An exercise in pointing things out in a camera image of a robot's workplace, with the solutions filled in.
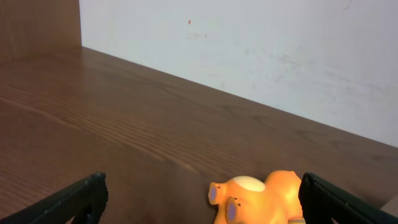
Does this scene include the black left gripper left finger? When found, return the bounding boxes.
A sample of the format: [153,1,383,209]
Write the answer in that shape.
[1,172,108,224]

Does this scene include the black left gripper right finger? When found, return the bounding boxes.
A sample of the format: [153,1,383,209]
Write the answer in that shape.
[298,172,397,224]

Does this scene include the orange dinosaur toy figure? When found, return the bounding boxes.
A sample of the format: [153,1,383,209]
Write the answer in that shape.
[208,170,305,224]

